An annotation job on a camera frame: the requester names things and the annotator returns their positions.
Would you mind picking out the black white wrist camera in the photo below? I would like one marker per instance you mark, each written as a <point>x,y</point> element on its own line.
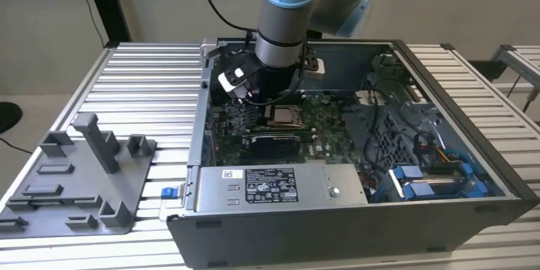
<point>237,75</point>

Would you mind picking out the green RAM stick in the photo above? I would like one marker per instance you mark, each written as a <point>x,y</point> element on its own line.
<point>283,129</point>

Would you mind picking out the grey perforated drive cage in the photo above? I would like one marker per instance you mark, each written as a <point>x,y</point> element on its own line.
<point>393,143</point>

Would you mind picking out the blue plastic bracket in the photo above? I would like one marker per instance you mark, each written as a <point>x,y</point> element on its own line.
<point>475,184</point>

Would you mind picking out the black frame post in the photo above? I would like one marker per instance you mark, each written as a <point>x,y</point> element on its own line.
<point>107,4</point>

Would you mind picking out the open grey PC case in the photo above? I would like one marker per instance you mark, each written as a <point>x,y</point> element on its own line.
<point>295,238</point>

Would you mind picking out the small blue tab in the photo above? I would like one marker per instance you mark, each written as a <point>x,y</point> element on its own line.
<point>169,193</point>

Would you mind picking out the black round stool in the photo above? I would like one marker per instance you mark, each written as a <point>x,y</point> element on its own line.
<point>9,116</point>

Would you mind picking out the black graphics card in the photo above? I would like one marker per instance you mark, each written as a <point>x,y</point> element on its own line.
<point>274,145</point>

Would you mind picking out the green motherboard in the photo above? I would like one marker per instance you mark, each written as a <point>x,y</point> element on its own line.
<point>334,131</point>

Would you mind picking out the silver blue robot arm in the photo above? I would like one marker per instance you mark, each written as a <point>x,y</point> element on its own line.
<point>283,26</point>

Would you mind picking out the aluminium table frame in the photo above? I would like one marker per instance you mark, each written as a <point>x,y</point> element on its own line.
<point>519,61</point>

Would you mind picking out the grey plastic part rack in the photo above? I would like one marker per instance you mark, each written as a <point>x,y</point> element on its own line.
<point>77,194</point>

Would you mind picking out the blue disk carrier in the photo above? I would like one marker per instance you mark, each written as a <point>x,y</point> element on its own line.
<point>419,190</point>
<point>410,172</point>

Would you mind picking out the grey power supply unit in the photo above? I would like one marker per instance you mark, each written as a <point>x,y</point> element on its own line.
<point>313,187</point>

